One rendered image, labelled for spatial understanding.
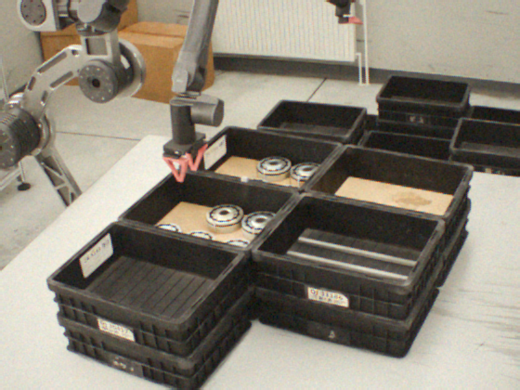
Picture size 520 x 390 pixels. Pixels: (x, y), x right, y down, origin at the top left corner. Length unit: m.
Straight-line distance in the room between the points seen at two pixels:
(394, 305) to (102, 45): 1.20
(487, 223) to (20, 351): 1.40
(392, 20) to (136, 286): 3.41
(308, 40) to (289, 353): 3.45
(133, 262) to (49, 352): 0.33
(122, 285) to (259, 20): 3.44
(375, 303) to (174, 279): 0.52
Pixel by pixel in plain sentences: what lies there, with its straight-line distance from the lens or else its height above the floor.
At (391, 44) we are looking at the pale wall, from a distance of 5.13.
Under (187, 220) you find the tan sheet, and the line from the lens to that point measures 2.23.
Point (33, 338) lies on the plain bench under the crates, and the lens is 2.12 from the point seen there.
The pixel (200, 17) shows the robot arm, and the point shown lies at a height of 1.43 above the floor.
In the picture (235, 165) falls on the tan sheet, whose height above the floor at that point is 0.83.
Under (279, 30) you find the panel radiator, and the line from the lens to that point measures 5.20.
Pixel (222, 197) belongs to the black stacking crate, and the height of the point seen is 0.87.
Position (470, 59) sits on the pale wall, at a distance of 5.06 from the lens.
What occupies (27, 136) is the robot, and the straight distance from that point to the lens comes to 2.79.
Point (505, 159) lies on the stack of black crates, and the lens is 3.05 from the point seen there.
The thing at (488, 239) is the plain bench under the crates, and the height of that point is 0.70.
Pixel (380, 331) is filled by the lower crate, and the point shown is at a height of 0.78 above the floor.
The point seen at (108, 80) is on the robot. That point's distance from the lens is 2.41.
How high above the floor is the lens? 1.98
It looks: 30 degrees down
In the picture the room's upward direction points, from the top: 5 degrees counter-clockwise
